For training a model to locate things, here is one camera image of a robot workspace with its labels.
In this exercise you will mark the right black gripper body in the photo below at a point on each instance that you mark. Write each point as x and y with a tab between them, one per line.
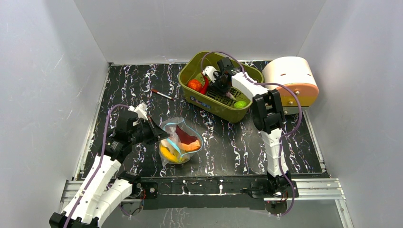
222	83

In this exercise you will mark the green toy lime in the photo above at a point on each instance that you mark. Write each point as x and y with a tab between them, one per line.
240	104

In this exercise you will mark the purple toy eggplant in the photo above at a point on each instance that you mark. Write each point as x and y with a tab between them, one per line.
230	96

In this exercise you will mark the orange toy papaya slice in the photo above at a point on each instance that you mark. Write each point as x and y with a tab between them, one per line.
188	143

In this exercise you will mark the red orange toy tomato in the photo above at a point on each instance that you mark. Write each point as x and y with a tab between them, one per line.
195	85

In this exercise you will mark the white orange cylindrical container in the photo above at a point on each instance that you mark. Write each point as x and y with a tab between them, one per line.
295	74

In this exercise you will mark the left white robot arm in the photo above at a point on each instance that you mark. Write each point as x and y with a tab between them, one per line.
94	202

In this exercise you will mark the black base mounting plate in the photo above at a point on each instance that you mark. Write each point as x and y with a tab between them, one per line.
213	192

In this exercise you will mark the yellow toy banana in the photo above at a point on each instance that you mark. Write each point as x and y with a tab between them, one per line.
171	157

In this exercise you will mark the olive green plastic basket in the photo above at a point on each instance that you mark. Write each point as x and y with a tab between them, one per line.
195	63

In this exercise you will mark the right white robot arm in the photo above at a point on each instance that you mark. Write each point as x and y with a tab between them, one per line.
268	118

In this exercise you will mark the marker pen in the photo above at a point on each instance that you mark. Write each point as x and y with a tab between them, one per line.
161	94

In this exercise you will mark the clear zip top bag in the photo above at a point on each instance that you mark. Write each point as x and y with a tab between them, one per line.
172	141

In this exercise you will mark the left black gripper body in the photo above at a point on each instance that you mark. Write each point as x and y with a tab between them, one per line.
146	132

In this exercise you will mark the red toy chili pepper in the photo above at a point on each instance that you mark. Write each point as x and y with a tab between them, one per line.
206	85

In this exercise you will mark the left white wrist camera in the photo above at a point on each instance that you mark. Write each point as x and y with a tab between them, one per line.
140	109

